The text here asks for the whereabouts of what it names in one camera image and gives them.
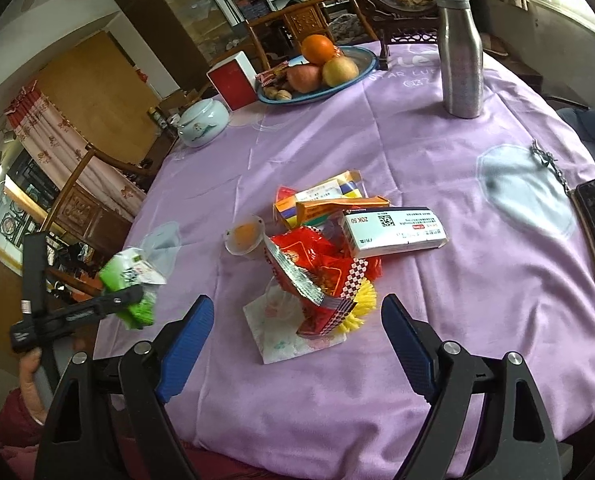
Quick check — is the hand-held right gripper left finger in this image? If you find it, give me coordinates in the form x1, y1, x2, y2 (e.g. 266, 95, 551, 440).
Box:
35, 294, 216, 480

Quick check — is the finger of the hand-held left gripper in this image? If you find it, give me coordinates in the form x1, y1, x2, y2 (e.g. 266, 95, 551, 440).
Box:
94, 285, 145, 318

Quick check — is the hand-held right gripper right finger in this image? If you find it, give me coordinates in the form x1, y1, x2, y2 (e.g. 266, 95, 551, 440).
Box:
380, 294, 563, 480

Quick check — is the green snack packet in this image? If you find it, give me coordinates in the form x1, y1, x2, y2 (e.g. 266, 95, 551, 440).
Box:
98, 249, 166, 331

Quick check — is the person's left forearm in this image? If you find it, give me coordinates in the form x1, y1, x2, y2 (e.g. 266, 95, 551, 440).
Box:
0, 389, 53, 466

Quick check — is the person's left hand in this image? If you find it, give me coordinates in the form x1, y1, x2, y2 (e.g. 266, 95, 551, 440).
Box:
18, 349, 54, 424

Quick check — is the clear plastic bag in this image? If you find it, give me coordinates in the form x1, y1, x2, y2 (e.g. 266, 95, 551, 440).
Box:
140, 221, 181, 281

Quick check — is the wooden armchair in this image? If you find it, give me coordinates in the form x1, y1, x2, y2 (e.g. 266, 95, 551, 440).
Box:
42, 142, 161, 281
246, 0, 368, 73

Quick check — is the white paper napkin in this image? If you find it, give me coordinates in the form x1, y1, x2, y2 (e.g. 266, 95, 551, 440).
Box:
242, 287, 348, 365

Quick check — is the white medicine box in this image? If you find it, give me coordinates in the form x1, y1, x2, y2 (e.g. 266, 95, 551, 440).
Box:
340, 206, 449, 257

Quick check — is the red foil snack wrapper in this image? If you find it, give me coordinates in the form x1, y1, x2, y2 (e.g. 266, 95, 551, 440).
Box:
262, 226, 384, 338

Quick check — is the clear plastic cup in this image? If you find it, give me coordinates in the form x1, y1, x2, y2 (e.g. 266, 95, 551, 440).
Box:
224, 214, 266, 260

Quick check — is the floral curtain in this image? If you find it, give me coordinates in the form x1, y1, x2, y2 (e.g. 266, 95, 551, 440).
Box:
4, 85, 148, 221

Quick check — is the opened orange medicine box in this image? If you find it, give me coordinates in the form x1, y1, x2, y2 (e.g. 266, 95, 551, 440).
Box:
297, 195, 391, 225

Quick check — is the orange yellow medicine box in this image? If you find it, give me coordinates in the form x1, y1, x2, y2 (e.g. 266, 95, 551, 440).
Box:
275, 170, 365, 228

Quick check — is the purple tablecloth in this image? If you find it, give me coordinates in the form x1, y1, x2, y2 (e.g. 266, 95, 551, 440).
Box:
94, 40, 595, 478

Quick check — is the white ceramic jar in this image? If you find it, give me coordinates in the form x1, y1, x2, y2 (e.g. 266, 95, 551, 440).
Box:
178, 98, 231, 149

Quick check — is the red cup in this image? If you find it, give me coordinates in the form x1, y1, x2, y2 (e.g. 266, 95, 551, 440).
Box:
206, 51, 258, 112

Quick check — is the red striped snack packet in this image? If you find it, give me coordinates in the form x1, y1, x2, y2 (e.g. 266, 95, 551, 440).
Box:
255, 60, 291, 86

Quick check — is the yellow pear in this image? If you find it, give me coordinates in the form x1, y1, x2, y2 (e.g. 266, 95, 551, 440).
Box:
322, 56, 359, 88

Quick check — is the blue fruit plate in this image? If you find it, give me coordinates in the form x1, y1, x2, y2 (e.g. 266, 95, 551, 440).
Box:
256, 45, 378, 107

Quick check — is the red apple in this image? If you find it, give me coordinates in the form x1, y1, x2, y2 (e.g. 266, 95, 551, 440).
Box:
286, 62, 324, 94

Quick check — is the silver metal bottle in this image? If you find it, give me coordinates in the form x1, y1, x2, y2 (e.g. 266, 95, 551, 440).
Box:
435, 0, 484, 120

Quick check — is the glass door wooden cabinet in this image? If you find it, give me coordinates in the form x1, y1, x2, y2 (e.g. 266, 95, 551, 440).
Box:
114, 0, 248, 93

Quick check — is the orange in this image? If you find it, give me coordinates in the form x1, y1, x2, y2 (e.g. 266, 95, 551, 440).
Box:
301, 34, 337, 66

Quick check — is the metal keychain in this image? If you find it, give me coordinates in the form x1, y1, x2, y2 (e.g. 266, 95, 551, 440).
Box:
530, 139, 575, 196

